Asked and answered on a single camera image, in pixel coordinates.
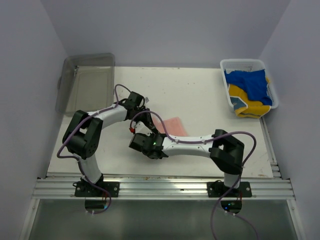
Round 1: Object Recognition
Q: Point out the pink towel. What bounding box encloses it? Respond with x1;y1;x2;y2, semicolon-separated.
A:
152;117;188;137

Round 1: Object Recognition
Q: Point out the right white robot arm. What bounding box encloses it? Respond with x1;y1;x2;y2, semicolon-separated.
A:
129;129;245;197

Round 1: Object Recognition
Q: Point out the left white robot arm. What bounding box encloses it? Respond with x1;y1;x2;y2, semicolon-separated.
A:
57;91;148;197

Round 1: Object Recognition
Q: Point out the grey transparent plastic bin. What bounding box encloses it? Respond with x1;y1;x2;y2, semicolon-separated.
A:
55;53;115;116

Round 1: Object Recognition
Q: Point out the yellow towel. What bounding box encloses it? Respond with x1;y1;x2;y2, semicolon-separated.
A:
228;84;271;119

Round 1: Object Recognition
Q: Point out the white plastic basket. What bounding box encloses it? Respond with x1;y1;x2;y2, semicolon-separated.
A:
220;58;279;112

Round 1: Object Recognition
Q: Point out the blue towel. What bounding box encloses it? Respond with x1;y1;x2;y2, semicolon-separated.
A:
224;69;273;106

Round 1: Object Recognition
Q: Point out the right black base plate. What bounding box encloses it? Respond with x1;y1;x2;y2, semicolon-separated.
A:
206;180;253;199

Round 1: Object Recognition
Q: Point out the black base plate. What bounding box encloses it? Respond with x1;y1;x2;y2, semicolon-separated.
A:
206;180;253;199
72;181;120;198

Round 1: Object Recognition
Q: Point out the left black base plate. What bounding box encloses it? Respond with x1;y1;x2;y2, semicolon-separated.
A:
72;181;120;198

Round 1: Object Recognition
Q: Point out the aluminium mounting rail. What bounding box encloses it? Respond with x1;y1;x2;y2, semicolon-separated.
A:
31;163;295;200

